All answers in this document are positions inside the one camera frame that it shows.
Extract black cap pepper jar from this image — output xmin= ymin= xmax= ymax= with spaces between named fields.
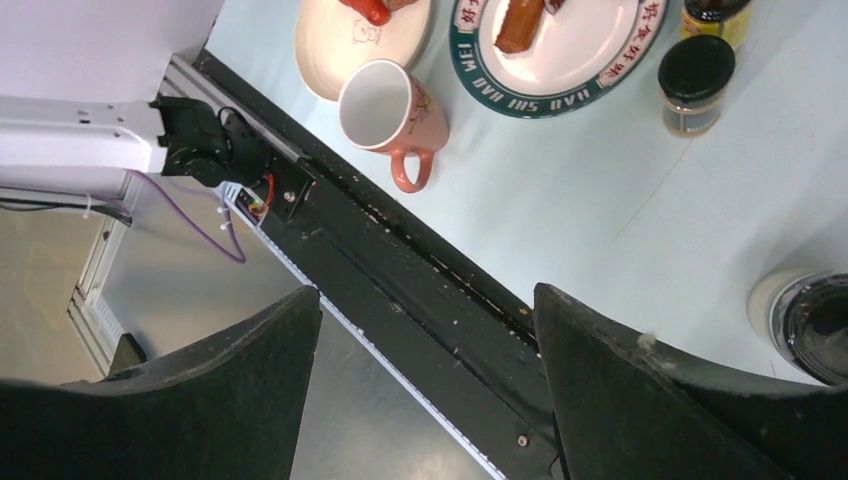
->
xmin=657 ymin=35 xmax=736 ymax=137

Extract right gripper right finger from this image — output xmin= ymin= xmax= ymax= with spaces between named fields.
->
xmin=533 ymin=283 xmax=847 ymax=479

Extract cream round plate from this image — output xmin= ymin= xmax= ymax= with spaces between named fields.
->
xmin=294 ymin=1 xmax=433 ymax=102

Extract red sausage on cream plate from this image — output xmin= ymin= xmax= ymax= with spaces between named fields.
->
xmin=340 ymin=0 xmax=391 ymax=26

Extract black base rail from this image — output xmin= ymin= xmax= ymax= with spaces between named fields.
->
xmin=193 ymin=52 xmax=567 ymax=479

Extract orange sausage on patterned plate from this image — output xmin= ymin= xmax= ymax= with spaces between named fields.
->
xmin=494 ymin=0 xmax=545 ymax=54

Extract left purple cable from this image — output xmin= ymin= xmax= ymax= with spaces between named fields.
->
xmin=129 ymin=168 xmax=248 ymax=265

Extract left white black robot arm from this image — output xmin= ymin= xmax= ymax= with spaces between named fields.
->
xmin=1 ymin=96 xmax=271 ymax=187

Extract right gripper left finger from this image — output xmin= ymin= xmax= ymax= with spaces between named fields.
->
xmin=1 ymin=287 xmax=322 ymax=479

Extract patterned rim white plate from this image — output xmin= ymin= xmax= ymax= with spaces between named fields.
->
xmin=449 ymin=0 xmax=671 ymax=119

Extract brown cap small bottle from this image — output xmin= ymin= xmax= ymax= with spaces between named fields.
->
xmin=680 ymin=0 xmax=753 ymax=50

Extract black lid spice jar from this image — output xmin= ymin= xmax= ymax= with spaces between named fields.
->
xmin=746 ymin=268 xmax=847 ymax=386

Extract pink ceramic mug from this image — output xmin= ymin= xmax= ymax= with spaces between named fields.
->
xmin=338 ymin=59 xmax=449 ymax=194

